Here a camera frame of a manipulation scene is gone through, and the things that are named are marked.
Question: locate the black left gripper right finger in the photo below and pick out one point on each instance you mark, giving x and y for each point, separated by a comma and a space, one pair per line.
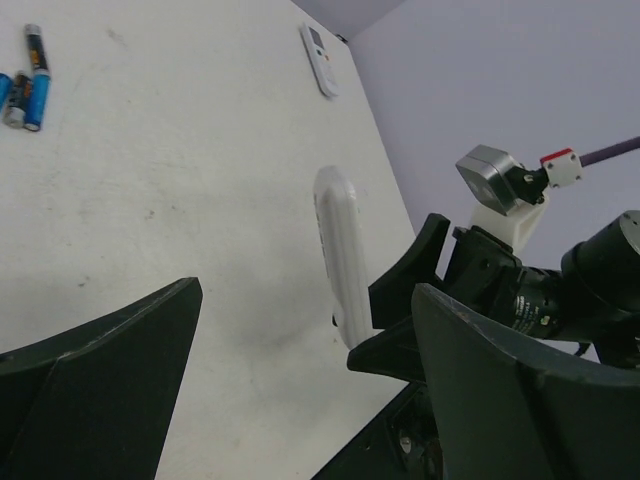
510, 407

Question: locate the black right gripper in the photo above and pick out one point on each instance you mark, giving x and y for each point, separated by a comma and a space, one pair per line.
483, 274

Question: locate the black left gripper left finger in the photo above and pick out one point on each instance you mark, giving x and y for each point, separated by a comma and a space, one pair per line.
96, 401

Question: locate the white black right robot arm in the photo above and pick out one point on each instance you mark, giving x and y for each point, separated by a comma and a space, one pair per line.
593, 299

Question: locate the small white remote control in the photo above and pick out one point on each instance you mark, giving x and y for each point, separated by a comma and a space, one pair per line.
319, 60

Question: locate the blue battery at edge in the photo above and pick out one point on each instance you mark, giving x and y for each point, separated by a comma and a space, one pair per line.
6, 84

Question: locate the black battery upright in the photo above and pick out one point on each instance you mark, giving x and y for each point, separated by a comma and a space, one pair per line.
36, 51

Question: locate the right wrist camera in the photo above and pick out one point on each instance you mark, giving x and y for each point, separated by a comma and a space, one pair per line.
511, 198

